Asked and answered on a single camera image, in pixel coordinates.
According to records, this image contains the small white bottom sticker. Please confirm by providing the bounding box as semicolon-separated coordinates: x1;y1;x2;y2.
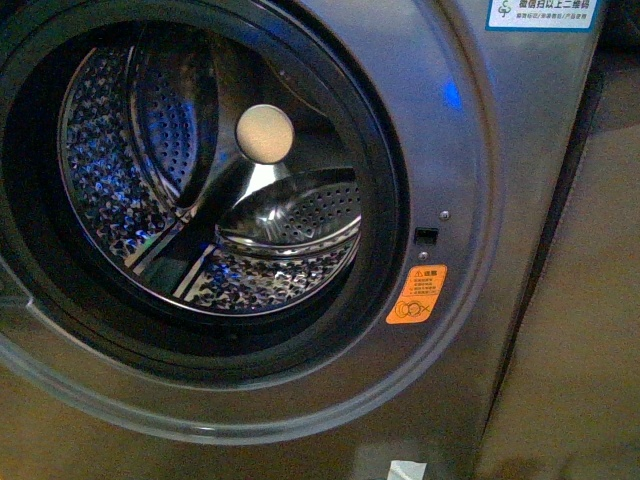
386;460;427;480

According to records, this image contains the white blue QR label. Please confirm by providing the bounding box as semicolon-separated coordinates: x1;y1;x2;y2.
485;0;601;32

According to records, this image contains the perforated steel washer drum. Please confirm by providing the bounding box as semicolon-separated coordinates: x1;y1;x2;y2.
57;21;369;321

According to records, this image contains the orange warning sticker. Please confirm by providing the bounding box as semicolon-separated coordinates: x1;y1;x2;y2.
386;265;448;325

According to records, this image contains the white round drum hub cap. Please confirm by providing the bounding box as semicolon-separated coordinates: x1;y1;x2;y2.
236;104;295;165

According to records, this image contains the grey front-load washing machine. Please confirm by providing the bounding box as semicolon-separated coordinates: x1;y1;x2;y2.
1;1;605;479

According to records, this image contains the black rubber door gasket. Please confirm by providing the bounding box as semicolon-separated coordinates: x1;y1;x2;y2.
1;1;407;385

